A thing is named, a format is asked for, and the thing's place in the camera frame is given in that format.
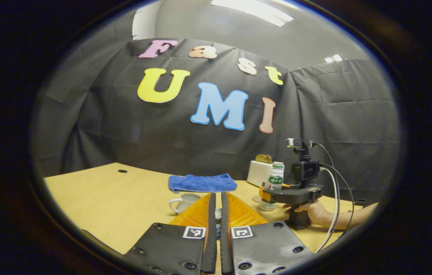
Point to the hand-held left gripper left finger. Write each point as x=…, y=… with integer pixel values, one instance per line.
x=211, y=214

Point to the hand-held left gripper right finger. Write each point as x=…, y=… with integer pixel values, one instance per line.
x=224, y=214

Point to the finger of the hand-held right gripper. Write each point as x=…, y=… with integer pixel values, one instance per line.
x=263, y=194

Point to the round brown coaster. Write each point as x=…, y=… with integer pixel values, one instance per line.
x=256, y=199

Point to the white water bottle green label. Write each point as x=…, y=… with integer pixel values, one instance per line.
x=276, y=179

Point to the white ceramic teacup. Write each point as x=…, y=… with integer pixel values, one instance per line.
x=179, y=206

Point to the white toaster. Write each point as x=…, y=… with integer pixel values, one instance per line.
x=258, y=173

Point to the blue towel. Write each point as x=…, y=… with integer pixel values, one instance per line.
x=200, y=183

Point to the brown bread slice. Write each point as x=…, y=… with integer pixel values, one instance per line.
x=263, y=158

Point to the small ceiling light panel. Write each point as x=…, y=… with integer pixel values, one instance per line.
x=333, y=58

